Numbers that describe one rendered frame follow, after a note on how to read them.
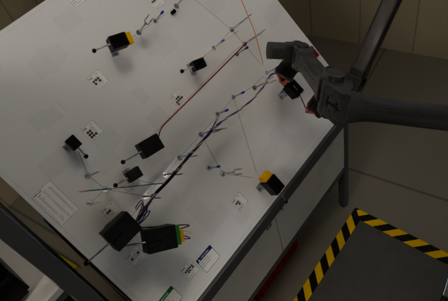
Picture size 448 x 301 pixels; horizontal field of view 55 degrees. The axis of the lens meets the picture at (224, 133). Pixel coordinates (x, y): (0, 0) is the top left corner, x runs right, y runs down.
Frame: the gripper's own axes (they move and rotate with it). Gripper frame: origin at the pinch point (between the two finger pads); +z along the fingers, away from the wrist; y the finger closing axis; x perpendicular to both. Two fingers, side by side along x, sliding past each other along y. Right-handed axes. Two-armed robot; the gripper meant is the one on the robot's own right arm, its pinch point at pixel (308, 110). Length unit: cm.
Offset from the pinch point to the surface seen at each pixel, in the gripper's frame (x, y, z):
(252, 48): -31.7, -3.7, 0.0
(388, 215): 86, -25, 62
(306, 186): 25.1, 12.2, 26.7
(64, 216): -41, 85, -1
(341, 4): -2, -156, 101
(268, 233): 22, 40, 25
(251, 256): 22, 52, 25
